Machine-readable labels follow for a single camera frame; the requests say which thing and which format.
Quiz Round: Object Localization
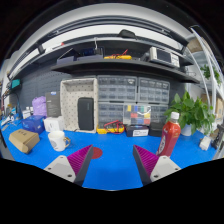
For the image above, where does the dark grey flat carton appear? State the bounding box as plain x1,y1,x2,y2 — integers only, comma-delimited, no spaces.
44,91,62,118

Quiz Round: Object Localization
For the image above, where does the yellow multimeter with red leads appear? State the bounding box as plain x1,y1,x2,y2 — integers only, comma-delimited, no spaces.
96,119,126,135

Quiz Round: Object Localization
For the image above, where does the blue carton box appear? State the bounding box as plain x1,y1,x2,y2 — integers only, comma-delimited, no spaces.
21,115,46,135

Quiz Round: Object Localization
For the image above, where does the beige dotted storage tray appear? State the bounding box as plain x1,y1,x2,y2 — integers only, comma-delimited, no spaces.
59,77,100,134

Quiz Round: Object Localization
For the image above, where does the plain black case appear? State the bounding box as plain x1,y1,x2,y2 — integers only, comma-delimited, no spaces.
148,122,165,138

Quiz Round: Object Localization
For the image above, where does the red drink bottle white cap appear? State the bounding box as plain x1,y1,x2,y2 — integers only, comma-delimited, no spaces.
155,111,182,158

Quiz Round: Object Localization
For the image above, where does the white mug with gold handle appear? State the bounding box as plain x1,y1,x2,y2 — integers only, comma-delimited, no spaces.
47,130,72,153

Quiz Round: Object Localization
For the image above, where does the black clamp stand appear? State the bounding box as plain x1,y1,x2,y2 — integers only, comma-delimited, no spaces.
211,123,224,150

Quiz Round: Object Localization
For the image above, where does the small white carton box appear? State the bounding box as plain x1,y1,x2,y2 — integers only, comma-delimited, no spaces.
43,115,66,133

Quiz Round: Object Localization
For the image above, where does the white power adapter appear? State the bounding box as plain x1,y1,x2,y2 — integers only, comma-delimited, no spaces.
198,135,213,152

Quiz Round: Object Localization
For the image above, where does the green potted plant white pot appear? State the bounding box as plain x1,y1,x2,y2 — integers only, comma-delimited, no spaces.
164,90,217,137

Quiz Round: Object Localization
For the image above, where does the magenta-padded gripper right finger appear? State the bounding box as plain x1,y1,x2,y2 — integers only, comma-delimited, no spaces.
132,144,182,187

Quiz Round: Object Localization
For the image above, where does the white shelf unit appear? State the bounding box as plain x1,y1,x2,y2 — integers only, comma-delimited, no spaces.
186,26,224,141

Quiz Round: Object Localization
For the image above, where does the clear organizer with coloured parts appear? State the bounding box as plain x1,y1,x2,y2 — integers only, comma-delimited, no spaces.
123,104,153,127

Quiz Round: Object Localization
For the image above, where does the black box with white label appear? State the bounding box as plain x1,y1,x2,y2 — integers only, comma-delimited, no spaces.
125,124,150,138

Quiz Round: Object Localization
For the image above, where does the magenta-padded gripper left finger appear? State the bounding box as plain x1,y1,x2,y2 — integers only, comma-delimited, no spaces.
44,144,95,187

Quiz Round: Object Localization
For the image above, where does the black rectangular device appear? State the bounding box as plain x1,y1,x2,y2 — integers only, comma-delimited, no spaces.
77,97,95,131

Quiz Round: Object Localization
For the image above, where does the black overhead shelf with equipment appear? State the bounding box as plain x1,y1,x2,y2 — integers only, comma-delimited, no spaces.
6,14,201,84

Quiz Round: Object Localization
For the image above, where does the teal screen device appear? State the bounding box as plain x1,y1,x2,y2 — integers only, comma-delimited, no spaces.
10,78,22,90

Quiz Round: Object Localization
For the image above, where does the brown cardboard box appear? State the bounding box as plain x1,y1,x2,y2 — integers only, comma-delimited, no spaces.
8,128,41,155

